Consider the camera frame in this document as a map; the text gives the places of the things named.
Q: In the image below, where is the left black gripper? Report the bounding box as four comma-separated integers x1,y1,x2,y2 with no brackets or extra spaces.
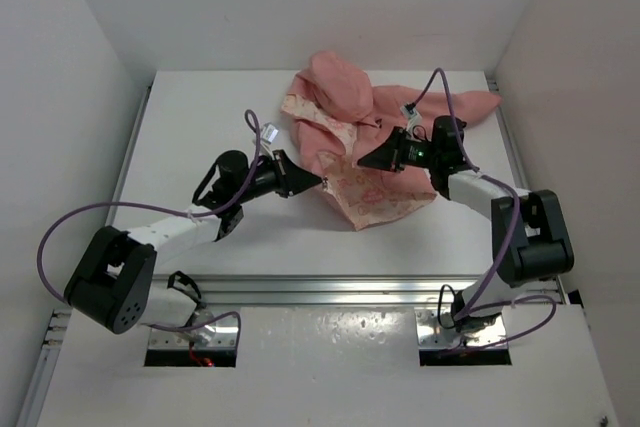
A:
234,148,321,204

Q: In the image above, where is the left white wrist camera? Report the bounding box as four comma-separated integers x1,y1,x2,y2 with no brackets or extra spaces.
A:
260,123,279,145

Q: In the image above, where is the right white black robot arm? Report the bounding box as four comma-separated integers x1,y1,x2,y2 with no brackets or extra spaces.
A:
357,116,575,332

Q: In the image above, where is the metal base plate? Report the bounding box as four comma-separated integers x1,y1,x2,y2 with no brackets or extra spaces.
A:
148,308,240,350
414,307,507,352

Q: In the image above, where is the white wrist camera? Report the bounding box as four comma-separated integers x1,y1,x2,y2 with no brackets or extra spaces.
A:
260,123,279,145
401,102,422,125

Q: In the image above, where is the left aluminium side rail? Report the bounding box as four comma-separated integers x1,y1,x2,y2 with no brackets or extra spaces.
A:
16,84,153,427

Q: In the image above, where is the right aluminium side rail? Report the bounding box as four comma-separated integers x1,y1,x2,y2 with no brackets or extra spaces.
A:
496,107,569,304

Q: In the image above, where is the aluminium front rail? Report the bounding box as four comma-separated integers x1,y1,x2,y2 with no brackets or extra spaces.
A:
149,274,559,307

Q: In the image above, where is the pink hooded zip jacket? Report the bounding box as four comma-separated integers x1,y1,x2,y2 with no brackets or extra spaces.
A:
281,51,501,230

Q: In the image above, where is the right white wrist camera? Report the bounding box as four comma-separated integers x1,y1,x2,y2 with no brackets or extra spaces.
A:
401,102,422,125

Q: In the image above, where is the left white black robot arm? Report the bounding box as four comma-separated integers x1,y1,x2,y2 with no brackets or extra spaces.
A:
64,150,323,334

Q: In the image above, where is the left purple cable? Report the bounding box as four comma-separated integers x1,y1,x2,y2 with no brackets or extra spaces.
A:
38,109,266,336

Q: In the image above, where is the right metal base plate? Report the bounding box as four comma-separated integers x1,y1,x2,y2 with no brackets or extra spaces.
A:
414,307,507,352

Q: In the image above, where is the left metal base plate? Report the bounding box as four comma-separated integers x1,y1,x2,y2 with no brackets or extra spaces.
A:
148,308,240,350

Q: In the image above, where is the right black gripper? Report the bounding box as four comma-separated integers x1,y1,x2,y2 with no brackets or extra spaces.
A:
359,127,441,174

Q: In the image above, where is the aluminium side rail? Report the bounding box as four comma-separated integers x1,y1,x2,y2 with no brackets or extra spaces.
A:
16,84,153,427
496,107,569,304

